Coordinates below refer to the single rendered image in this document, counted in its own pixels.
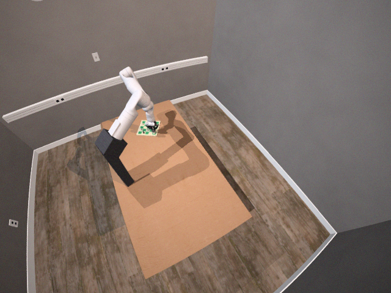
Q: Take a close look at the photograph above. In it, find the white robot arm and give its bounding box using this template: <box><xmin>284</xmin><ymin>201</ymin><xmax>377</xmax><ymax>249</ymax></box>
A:
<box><xmin>108</xmin><ymin>67</ymin><xmax>155</xmax><ymax>140</ymax></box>

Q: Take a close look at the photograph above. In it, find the green and white chessboard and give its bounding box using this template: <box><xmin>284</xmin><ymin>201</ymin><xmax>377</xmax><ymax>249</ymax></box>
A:
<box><xmin>136</xmin><ymin>120</ymin><xmax>161</xmax><ymax>136</ymax></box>

